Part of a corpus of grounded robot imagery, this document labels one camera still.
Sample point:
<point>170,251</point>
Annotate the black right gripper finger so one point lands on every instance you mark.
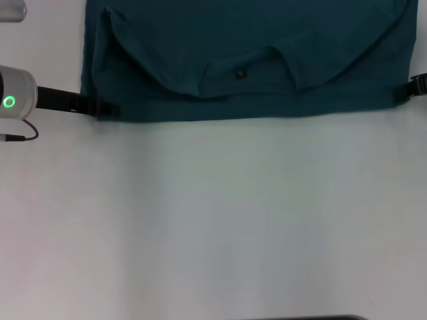
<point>415,87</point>

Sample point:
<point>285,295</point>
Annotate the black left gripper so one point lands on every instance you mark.
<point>56,100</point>

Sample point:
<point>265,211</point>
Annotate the teal t-shirt with cream letters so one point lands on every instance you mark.
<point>250,33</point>

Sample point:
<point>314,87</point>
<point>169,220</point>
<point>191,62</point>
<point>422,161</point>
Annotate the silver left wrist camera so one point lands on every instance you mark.
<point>11,10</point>

